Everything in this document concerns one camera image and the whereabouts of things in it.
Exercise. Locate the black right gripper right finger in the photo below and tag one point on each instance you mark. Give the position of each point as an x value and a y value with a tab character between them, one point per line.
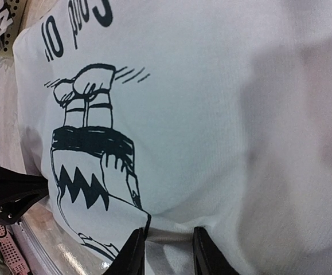
208	259

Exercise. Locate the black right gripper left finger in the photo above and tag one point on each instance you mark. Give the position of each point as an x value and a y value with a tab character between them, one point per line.
130	260

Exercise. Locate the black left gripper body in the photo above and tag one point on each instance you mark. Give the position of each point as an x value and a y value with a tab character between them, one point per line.
18	193

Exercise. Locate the white laundry basket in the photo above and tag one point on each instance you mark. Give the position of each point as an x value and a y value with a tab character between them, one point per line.
18	8

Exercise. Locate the aluminium front rail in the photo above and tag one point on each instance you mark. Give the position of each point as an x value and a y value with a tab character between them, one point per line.
49	249

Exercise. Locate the white garment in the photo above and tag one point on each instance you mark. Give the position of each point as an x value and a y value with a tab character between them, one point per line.
172	115

